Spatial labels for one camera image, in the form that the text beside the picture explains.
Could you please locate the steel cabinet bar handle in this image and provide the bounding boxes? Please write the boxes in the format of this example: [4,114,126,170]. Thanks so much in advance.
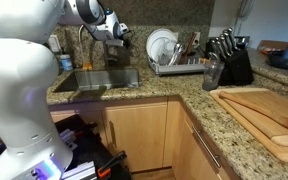
[191,125,222,168]

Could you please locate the dark wooden utensil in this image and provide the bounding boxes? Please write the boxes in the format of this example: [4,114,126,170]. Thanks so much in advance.
[178,31,197,65]

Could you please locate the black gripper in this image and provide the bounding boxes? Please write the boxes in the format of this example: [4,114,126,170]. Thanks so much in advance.
[103,37,132,58]

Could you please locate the black tool case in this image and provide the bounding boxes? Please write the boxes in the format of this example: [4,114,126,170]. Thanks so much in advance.
[54,114,132,180]

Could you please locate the stainless steel sink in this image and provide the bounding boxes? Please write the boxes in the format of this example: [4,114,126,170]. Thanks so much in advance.
[53,68,141,93]

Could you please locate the white container with blue label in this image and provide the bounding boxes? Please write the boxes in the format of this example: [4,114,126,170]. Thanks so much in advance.
[59,54,74,72]

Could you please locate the light wooden base cabinet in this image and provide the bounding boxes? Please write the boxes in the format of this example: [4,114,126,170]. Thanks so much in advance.
[48,96,238,180]

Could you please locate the white aluminium profiles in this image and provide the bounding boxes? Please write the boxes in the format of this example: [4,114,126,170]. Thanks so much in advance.
[60,161,98,180]

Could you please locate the clear glass cup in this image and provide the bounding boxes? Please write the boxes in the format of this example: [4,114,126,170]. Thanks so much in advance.
[202,59,225,92]

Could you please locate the steel knife handle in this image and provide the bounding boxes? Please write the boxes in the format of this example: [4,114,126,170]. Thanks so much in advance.
[211,39,223,61]
[217,36,230,58]
[226,27,240,51]
[207,51,220,63]
[221,32,236,54]

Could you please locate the large white plate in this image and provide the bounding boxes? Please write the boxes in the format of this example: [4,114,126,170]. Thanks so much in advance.
[145,28,178,63]

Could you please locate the black knife block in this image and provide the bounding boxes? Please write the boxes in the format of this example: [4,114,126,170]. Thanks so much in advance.
[205,39,254,87]

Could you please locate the large wooden cutting board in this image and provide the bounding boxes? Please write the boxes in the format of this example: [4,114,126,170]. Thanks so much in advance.
[208,87,288,164]

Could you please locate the grey dish rack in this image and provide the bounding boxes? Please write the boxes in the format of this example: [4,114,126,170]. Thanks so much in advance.
[147,54,207,76]

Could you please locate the chrome gooseneck faucet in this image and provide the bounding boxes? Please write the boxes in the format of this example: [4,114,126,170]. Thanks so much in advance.
[78,23,119,69]

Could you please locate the dark blue bowl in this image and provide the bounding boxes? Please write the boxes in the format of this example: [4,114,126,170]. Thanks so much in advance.
[266,49,288,71]

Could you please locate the orange and black clamp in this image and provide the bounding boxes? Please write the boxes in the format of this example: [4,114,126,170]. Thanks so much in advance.
[96,150,128,179]

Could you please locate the small wooden cutting board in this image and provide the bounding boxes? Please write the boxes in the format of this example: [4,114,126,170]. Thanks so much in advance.
[221,89,288,147]

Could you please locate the small white plate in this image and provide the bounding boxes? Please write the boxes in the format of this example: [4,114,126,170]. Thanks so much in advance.
[149,35,177,64]

